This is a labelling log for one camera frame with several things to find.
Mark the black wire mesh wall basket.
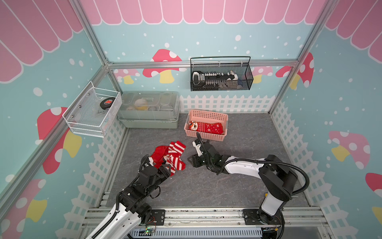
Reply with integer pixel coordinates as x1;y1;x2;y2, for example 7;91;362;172
190;56;254;91

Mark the black red tape measure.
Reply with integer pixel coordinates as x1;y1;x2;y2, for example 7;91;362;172
99;97;116;110

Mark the plain red sock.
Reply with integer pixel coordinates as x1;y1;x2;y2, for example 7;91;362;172
149;145;169;168

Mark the white black remote in basket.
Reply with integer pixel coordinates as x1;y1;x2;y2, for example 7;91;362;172
191;71;238;91

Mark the pink plastic basket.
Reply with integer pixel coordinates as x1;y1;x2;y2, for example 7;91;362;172
184;110;228;141

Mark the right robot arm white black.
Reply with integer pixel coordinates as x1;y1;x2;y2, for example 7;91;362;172
188;133;310;225

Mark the red sock white lettering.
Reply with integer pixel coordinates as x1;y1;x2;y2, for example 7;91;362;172
189;121;224;134

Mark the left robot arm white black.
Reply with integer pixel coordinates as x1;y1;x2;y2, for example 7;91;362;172
87;155;173;239

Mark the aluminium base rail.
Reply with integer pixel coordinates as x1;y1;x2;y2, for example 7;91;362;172
76;207;329;239

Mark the red white striped sock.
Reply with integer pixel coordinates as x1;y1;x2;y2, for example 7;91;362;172
164;141;186;176

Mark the clear lidded storage box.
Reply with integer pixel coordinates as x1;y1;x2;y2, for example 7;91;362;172
118;91;180;129

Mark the white wire wall basket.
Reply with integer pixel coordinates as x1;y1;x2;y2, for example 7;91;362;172
62;82;122;137

